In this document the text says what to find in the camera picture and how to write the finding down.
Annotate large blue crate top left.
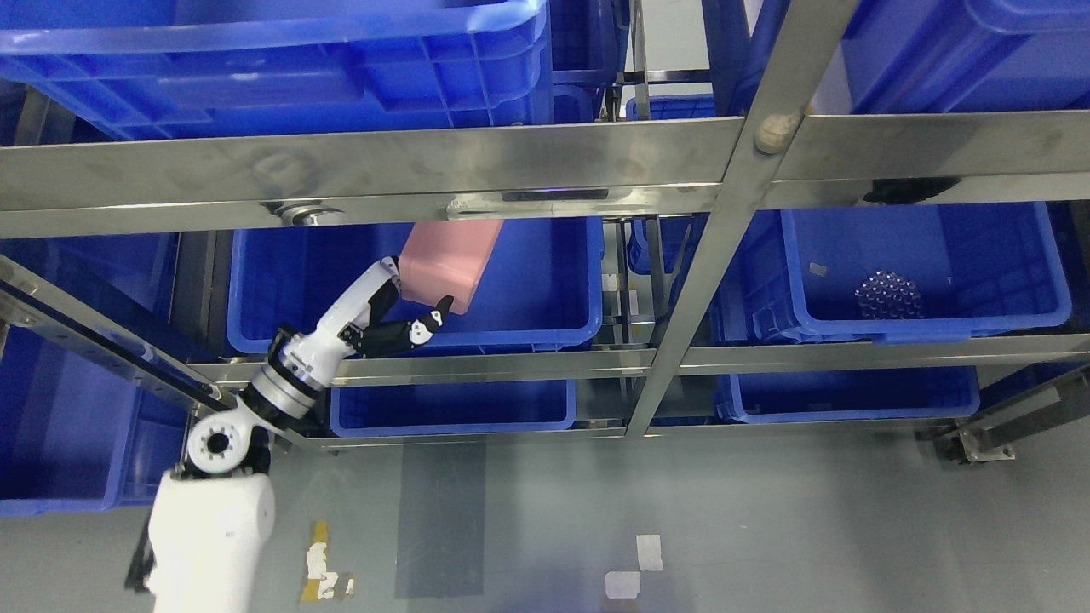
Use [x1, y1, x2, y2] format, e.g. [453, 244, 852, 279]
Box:
[1, 1, 555, 140]

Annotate blue bin right middle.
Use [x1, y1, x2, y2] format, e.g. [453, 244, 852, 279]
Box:
[709, 202, 1073, 344]

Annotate steel shelf rack frame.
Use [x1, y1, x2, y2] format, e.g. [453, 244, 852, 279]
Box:
[3, 1, 1087, 438]

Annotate blue target bin middle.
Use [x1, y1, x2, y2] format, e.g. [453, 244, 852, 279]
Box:
[226, 217, 605, 357]

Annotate large blue crate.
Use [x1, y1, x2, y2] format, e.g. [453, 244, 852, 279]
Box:
[1, 1, 555, 140]
[732, 0, 1090, 116]

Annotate clear studded ball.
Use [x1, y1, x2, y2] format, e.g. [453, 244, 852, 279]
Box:
[853, 269, 924, 318]

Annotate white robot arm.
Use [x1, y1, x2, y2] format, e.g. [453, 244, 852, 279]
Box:
[126, 256, 472, 612]

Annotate blue bin left side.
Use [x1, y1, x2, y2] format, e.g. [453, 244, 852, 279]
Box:
[1, 233, 186, 518]

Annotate pink plastic storage box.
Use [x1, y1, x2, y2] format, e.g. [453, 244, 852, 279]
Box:
[398, 220, 502, 315]

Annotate blue bin lower right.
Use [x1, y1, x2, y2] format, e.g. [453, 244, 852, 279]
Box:
[714, 366, 981, 424]

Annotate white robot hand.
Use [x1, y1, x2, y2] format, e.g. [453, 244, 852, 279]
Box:
[284, 256, 455, 375]

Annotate blue bin lower middle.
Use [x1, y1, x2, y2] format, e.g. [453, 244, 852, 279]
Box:
[330, 380, 577, 438]

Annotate large blue crate top right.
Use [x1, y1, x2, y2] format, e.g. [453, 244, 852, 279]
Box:
[732, 0, 1090, 116]

